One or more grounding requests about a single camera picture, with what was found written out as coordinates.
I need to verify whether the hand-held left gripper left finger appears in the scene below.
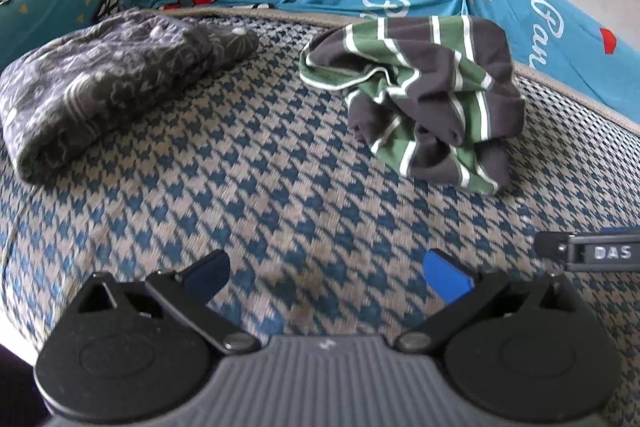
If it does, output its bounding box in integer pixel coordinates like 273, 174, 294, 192
75, 249, 261, 354

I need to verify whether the dark grey patterned folded garment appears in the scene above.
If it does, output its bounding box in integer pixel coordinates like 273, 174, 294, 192
0, 7, 261, 185

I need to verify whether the green grey striped shirt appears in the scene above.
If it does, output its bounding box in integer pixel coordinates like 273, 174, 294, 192
299, 14, 526, 196

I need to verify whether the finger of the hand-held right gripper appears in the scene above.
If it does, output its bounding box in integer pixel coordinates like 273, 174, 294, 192
570, 226, 640, 242
534, 231, 571, 259

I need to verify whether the blue houndstooth mat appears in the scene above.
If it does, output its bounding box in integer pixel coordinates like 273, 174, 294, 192
0, 3, 640, 418

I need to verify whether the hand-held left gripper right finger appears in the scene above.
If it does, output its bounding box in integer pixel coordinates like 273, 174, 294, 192
395, 249, 593, 354

